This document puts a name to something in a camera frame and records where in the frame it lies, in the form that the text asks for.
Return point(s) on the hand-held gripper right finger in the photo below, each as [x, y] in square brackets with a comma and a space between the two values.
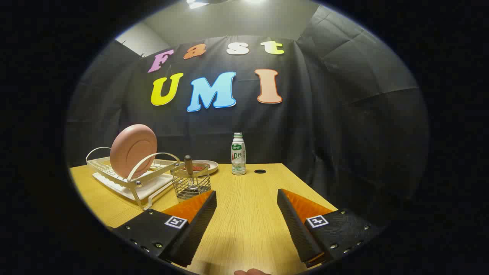
[296, 225]

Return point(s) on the red steak piece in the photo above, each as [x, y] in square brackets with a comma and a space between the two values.
[198, 167]

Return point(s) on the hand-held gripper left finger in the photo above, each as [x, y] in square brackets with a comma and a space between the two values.
[198, 225]

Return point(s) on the white green-label drink bottle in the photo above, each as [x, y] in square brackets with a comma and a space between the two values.
[238, 156]

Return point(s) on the pink plate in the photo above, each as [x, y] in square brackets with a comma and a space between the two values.
[131, 151]

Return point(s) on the black backdrop cloth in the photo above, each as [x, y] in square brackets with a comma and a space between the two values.
[324, 133]

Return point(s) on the white drip tray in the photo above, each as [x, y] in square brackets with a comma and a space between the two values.
[153, 187]

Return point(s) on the round cream plate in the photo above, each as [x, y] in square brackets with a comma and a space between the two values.
[212, 166]

